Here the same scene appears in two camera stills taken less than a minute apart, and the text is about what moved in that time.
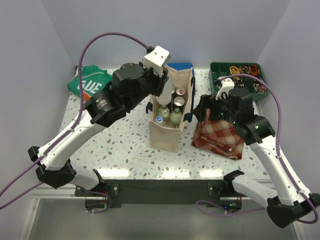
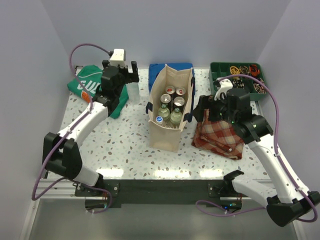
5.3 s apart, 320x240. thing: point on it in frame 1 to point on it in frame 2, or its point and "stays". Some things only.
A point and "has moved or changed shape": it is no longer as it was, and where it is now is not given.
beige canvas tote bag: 162,136 stays
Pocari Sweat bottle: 159,120 stays
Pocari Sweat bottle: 166,96 has moved or changed shape
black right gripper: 208,102 stays
